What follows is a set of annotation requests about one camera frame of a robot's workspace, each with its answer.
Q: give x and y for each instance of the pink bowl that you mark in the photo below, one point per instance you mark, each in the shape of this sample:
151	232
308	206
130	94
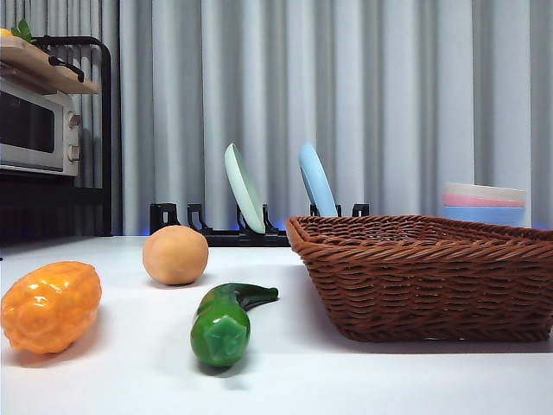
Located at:
479	201

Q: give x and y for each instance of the grey curtain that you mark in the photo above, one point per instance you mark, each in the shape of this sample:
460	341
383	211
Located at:
389	86

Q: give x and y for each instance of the green cucumber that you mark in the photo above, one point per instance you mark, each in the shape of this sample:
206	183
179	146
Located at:
218	333

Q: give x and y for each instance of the yellow fruit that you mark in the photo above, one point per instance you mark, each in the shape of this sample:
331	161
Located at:
4	32

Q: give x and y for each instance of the beige bowl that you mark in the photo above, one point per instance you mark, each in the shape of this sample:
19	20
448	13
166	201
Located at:
484	189

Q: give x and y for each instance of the black metal shelf rack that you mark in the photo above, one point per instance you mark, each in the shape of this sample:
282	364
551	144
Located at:
52	207

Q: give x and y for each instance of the green leaves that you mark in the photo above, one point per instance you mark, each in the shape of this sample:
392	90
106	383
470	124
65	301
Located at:
23	30

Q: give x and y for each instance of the blue bowl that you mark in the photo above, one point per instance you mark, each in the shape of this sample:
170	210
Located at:
484	215

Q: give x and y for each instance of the tan potato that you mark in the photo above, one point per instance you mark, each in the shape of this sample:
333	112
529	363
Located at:
175	255

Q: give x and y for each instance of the brown wicker basket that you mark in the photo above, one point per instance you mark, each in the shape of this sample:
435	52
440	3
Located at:
415	285

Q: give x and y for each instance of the pale green plate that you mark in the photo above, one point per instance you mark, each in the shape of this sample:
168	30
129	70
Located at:
244	190

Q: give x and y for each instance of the orange corn cob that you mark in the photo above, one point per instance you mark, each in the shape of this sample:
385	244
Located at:
47	307

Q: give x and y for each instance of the pale blue plate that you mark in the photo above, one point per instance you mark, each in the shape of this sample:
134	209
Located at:
317	181

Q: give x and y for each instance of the black dish rack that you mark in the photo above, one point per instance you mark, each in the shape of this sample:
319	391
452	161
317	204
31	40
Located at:
224	238

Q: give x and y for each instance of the silver toaster oven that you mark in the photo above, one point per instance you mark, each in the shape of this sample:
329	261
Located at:
30	129

